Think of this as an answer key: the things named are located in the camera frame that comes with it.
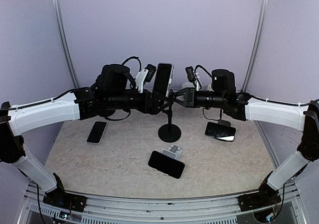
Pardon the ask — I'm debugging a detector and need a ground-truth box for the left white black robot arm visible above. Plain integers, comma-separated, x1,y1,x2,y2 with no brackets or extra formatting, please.
0,63,173,207

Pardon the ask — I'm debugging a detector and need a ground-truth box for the black camera cable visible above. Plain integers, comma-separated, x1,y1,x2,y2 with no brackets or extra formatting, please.
194,64,212,77
122,56,143,72

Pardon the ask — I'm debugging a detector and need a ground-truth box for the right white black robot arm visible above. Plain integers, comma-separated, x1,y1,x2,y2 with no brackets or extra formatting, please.
169,69,319,206

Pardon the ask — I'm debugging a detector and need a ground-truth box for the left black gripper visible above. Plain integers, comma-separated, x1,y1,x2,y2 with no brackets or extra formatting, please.
106,88,172,114

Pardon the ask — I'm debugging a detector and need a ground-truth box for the tall black phone stand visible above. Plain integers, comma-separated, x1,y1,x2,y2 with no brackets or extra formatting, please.
158,91,181,143

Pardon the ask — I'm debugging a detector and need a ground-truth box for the right black camera cable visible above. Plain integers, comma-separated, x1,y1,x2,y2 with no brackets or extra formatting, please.
194,64,212,77

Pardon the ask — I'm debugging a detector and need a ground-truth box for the grey folding phone stand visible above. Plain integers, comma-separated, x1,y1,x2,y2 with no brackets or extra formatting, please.
161,144,182,160

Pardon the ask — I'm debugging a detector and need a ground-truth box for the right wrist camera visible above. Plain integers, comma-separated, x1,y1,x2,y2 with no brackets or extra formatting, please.
185,66,202,91

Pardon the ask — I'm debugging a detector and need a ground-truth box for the blue phone on grey stand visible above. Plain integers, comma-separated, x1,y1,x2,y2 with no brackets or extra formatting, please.
148,151,185,179

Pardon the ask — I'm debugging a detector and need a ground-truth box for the aluminium frame post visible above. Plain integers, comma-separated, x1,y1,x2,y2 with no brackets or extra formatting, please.
241,0,269,92
52,0,80,89

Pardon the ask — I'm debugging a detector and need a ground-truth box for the left aluminium frame post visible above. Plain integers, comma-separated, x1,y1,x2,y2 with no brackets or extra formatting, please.
52,0,80,89

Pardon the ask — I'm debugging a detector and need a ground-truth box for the cream ceramic mug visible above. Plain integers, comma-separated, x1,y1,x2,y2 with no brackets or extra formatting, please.
207,85,213,91

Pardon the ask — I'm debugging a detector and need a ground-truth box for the black phone lying flat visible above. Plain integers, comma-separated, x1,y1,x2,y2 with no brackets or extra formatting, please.
205,122,236,142

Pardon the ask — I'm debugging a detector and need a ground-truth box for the right aluminium frame post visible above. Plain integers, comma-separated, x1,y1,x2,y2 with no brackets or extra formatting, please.
241,0,269,92

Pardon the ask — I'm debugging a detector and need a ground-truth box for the left black camera cable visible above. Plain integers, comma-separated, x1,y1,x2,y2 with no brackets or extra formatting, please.
122,56,143,72

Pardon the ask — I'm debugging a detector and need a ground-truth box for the front aluminium rail base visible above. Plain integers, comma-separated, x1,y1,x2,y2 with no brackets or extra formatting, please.
17,181,307,224

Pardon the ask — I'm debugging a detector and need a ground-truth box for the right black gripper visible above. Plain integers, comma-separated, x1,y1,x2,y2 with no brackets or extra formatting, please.
170,87,226,108

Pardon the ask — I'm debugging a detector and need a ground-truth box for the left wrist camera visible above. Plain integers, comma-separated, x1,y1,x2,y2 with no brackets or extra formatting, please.
135,64,157,93

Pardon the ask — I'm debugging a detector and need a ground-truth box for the light blue cup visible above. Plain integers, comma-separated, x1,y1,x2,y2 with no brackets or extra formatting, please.
181,82,194,89

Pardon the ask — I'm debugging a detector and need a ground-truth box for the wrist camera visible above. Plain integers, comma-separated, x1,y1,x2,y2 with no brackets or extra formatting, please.
185,66,202,91
135,64,157,93

